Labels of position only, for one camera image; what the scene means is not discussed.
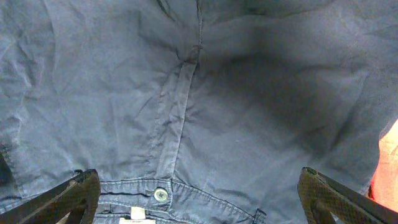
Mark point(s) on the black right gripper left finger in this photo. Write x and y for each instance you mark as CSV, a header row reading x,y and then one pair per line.
x,y
74,201

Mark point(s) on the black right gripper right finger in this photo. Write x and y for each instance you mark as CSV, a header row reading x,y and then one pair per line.
x,y
324,199

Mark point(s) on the dark blue denim shorts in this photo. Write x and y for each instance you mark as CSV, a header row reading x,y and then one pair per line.
x,y
196,111

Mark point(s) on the red cloth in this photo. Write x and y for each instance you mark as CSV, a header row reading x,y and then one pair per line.
x,y
383,188

